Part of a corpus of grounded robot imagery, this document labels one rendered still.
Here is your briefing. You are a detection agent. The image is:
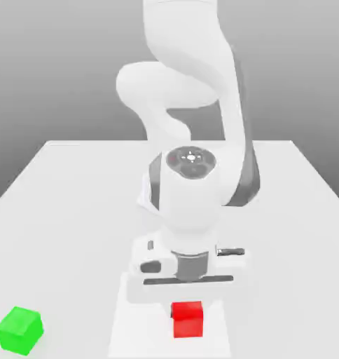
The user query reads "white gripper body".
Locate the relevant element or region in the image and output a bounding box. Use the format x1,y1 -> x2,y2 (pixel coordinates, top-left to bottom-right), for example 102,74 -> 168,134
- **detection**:
125,271 -> 250,306

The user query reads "small green cube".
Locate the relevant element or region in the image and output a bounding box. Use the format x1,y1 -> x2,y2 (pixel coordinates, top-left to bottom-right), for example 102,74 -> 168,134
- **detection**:
0,306 -> 45,357

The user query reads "small red cube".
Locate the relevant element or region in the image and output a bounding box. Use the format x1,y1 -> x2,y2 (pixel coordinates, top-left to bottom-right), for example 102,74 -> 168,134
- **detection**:
170,301 -> 205,339

